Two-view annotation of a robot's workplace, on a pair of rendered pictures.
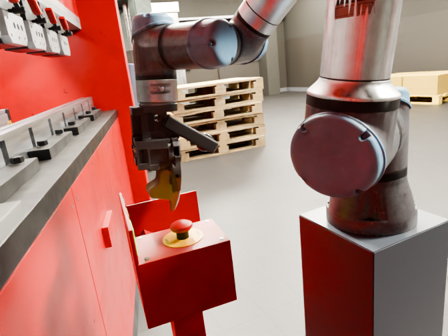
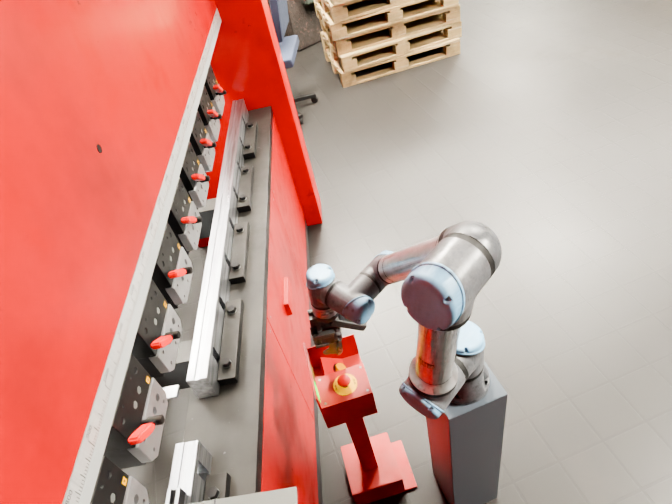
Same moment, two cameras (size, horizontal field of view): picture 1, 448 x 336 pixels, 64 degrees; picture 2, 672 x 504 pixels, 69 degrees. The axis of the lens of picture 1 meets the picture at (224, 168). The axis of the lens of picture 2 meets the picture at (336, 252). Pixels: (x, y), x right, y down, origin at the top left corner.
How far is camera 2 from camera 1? 102 cm
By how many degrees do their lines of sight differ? 30
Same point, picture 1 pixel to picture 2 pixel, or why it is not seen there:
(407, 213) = (476, 395)
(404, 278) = (471, 422)
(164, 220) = not seen: hidden behind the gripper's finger
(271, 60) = not seen: outside the picture
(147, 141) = (320, 335)
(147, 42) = (317, 296)
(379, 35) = (438, 374)
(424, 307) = (488, 427)
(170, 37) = (332, 303)
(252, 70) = not seen: outside the picture
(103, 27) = (245, 15)
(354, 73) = (427, 381)
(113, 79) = (263, 73)
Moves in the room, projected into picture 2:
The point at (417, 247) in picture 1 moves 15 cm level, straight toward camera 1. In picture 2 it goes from (480, 410) to (456, 457)
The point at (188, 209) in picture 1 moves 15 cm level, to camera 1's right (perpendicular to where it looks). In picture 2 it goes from (348, 343) to (396, 342)
